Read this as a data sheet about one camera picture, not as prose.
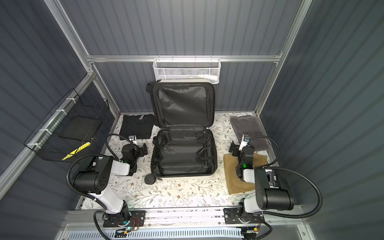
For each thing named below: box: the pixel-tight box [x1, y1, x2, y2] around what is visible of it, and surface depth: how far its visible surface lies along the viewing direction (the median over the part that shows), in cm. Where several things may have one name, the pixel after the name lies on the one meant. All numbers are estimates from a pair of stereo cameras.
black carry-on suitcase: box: [144, 80, 218, 185], surface depth 92 cm
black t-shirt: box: [119, 114, 155, 141], surface depth 114 cm
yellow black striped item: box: [61, 141, 91, 161], surface depth 68 cm
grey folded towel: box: [230, 115, 272, 151], surface depth 110 cm
